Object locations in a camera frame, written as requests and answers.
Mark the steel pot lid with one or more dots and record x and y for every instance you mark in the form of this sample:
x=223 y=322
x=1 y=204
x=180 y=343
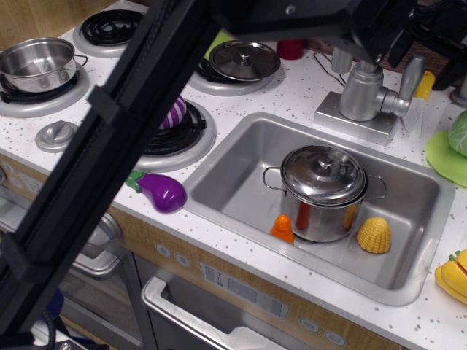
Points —
x=323 y=175

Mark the purple striped toy onion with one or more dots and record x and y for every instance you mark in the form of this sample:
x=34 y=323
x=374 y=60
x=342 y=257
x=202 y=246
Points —
x=175 y=115

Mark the yellow toy banana slices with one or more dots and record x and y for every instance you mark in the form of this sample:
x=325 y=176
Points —
x=451 y=276

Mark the purple toy eggplant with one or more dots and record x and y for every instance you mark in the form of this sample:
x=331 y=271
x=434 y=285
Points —
x=166 y=194

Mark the orange toy carrot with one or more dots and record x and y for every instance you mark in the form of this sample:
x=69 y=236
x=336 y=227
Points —
x=282 y=229

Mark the small steel pan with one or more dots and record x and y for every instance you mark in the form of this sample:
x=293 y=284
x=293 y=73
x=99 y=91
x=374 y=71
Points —
x=40 y=65

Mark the blue object below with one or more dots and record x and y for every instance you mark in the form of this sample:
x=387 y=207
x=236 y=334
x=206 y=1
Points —
x=55 y=305

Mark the yellow toy corn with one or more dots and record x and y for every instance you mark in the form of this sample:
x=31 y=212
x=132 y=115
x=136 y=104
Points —
x=374 y=235

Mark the silver toy faucet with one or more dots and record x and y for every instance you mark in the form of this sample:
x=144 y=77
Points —
x=365 y=109

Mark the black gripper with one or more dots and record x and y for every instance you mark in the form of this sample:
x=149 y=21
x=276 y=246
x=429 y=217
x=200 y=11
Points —
x=439 y=26

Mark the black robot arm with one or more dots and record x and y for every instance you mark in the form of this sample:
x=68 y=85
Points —
x=126 y=111

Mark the green toy cabbage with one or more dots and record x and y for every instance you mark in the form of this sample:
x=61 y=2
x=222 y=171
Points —
x=458 y=133

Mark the silver oven handle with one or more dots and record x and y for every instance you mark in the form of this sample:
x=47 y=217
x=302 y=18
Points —
x=100 y=263

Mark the green toy plate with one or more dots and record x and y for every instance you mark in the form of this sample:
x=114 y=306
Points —
x=443 y=159

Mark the silver sink basin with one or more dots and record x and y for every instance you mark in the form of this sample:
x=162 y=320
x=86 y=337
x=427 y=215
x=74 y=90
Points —
x=365 y=219

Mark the steel pot with handles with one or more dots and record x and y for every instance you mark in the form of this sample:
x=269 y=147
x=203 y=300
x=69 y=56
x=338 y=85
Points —
x=323 y=224

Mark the red toy cup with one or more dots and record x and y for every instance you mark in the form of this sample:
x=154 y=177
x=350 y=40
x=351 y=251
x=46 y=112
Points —
x=291 y=50

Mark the loose steel lid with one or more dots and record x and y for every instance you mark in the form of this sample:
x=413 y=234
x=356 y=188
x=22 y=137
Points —
x=241 y=61

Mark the front stove burner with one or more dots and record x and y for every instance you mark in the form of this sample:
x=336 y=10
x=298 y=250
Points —
x=181 y=146

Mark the silver faucet lever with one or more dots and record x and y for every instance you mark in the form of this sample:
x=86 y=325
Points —
x=412 y=76

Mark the grey front stove knob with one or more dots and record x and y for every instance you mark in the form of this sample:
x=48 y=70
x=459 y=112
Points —
x=55 y=137

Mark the back right stove burner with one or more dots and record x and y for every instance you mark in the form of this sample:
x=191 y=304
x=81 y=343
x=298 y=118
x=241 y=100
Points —
x=206 y=80

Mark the green toy cutting board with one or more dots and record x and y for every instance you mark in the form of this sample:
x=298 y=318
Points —
x=221 y=38

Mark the yellow toy piece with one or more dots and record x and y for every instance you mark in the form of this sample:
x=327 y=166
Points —
x=426 y=86

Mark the silver dishwasher handle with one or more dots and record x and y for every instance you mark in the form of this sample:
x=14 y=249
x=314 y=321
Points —
x=199 y=330

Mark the silver oven knob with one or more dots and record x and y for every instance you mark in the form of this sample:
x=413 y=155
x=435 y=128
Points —
x=107 y=230

